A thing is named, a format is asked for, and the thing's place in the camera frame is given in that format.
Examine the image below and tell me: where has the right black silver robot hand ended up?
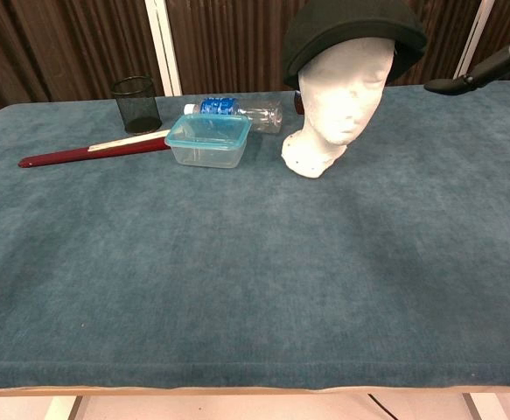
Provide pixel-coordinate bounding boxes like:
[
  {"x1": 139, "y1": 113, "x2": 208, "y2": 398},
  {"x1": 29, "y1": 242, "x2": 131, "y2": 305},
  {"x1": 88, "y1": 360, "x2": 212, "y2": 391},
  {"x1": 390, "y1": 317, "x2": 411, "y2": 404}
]
[{"x1": 423, "y1": 15, "x2": 510, "y2": 95}]

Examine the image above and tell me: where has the black cap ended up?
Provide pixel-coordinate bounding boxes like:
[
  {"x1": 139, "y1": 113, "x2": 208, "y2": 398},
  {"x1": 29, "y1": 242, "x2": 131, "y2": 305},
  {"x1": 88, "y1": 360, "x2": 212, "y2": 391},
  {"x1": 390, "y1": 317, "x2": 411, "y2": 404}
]
[{"x1": 283, "y1": 0, "x2": 429, "y2": 90}]

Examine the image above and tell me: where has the brown pleated curtain panel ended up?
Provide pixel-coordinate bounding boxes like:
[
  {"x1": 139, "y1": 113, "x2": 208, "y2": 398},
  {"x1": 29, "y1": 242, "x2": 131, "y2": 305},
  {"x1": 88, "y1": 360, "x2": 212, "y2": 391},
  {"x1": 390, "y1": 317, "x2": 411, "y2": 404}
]
[
  {"x1": 166, "y1": 0, "x2": 299, "y2": 95},
  {"x1": 472, "y1": 0, "x2": 510, "y2": 82},
  {"x1": 0, "y1": 0, "x2": 164, "y2": 113},
  {"x1": 394, "y1": 0, "x2": 481, "y2": 87}
]

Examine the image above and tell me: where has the white foam mannequin head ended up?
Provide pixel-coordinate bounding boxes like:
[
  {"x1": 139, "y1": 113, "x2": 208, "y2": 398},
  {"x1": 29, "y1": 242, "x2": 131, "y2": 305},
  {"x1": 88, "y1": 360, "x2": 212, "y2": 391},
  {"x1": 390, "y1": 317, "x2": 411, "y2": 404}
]
[{"x1": 280, "y1": 37, "x2": 396, "y2": 179}]

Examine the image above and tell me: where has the clear blue-label water bottle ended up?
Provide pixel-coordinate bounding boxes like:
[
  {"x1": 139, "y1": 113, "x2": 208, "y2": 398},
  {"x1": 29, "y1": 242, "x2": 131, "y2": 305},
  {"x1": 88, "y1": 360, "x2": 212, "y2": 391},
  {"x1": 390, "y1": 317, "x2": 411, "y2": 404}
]
[{"x1": 183, "y1": 96, "x2": 284, "y2": 135}]

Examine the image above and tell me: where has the clear blue-rimmed plastic container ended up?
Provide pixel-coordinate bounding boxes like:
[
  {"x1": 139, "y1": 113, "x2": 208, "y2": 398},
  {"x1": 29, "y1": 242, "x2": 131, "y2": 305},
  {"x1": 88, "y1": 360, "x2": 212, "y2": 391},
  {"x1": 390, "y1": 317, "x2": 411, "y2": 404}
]
[{"x1": 164, "y1": 113, "x2": 253, "y2": 170}]

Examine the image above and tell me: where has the blue velvet tablecloth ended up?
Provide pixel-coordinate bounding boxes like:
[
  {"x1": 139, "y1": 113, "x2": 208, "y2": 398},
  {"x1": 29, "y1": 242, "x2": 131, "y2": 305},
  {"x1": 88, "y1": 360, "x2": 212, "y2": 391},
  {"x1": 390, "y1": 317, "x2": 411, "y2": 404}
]
[{"x1": 0, "y1": 85, "x2": 510, "y2": 390}]

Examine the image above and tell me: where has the white table leg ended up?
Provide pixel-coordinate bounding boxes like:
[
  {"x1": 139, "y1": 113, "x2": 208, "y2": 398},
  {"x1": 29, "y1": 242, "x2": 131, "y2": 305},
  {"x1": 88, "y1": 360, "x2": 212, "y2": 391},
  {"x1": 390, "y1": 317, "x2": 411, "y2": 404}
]
[
  {"x1": 462, "y1": 392, "x2": 494, "y2": 420},
  {"x1": 44, "y1": 395, "x2": 85, "y2": 420}
]

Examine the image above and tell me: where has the black mesh pen cup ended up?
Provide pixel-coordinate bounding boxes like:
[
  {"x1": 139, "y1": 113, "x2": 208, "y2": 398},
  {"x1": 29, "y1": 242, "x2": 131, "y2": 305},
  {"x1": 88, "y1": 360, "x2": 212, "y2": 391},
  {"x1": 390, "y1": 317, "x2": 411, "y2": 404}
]
[{"x1": 111, "y1": 75, "x2": 163, "y2": 135}]

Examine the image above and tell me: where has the dark red folded fan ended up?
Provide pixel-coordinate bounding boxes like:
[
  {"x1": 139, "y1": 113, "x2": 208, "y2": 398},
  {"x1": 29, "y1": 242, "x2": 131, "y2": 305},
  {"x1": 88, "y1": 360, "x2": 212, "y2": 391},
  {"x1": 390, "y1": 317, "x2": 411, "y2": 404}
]
[{"x1": 17, "y1": 129, "x2": 171, "y2": 169}]

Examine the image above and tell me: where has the white frame post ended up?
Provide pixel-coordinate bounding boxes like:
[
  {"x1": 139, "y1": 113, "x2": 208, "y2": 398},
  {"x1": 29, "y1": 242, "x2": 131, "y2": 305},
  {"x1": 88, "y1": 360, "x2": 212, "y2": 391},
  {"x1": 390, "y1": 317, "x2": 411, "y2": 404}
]
[
  {"x1": 453, "y1": 0, "x2": 500, "y2": 80},
  {"x1": 144, "y1": 0, "x2": 182, "y2": 96}
]

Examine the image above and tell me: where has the black floor cable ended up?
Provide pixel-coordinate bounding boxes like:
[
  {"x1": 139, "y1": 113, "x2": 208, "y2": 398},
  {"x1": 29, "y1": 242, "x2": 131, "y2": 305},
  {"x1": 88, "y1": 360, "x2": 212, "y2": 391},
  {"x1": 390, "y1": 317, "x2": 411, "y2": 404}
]
[{"x1": 366, "y1": 393, "x2": 395, "y2": 420}]

